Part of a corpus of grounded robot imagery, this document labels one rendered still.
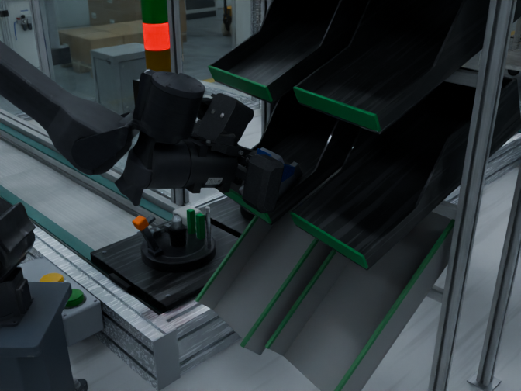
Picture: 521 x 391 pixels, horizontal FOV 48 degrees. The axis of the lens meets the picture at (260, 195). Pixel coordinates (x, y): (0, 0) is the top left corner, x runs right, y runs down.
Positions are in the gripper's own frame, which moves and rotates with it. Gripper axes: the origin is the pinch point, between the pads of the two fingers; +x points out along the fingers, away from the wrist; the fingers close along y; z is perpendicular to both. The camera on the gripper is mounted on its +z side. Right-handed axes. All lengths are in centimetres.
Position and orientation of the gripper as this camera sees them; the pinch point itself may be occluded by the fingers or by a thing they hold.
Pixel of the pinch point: (261, 164)
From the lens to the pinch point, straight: 75.7
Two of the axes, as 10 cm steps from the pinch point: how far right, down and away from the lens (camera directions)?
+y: -5.8, -3.4, 7.4
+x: 7.9, -0.3, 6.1
